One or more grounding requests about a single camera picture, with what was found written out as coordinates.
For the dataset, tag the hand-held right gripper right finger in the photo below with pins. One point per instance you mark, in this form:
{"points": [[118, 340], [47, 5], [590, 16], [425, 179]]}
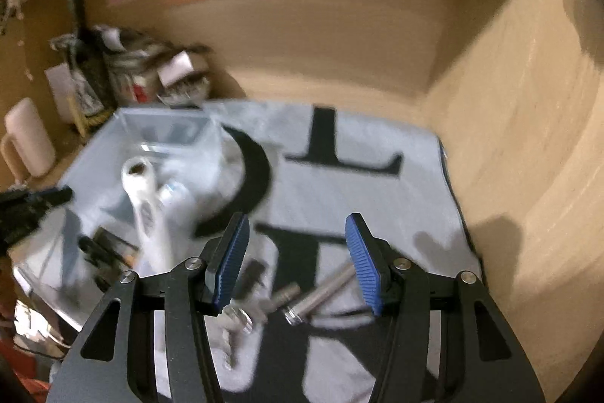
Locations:
{"points": [[365, 266]]}

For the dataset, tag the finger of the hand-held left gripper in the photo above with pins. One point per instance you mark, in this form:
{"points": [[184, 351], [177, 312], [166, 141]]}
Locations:
{"points": [[28, 207]]}

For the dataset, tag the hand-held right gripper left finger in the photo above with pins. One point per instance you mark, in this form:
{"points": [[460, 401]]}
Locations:
{"points": [[230, 263]]}

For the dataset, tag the silver metal tube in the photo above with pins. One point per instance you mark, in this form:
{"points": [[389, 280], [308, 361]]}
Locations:
{"points": [[321, 289]]}

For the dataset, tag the white handheld facial massager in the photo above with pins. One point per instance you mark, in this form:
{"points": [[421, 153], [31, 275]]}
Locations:
{"points": [[146, 214]]}

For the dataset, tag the clear plastic box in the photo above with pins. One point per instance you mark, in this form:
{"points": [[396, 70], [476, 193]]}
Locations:
{"points": [[188, 134]]}

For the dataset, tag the bunch of keys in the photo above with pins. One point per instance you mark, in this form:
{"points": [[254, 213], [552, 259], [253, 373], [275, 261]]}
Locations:
{"points": [[243, 320]]}

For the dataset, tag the pink mug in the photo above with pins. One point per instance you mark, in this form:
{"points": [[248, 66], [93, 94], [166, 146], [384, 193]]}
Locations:
{"points": [[30, 138]]}

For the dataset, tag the grey printed mat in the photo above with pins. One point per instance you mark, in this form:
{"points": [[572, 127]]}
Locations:
{"points": [[368, 195]]}

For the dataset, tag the white paper note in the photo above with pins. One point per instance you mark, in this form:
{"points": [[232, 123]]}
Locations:
{"points": [[61, 89]]}

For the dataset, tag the dark wine bottle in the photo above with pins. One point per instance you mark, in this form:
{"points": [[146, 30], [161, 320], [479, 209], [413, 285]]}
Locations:
{"points": [[89, 68]]}

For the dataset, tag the stack of books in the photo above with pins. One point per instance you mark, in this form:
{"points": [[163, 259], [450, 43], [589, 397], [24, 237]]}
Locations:
{"points": [[130, 70]]}

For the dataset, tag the bowl of beads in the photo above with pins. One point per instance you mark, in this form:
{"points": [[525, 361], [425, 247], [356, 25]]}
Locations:
{"points": [[186, 90]]}

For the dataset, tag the small white box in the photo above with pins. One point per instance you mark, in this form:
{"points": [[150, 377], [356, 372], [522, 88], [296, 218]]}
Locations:
{"points": [[175, 68]]}

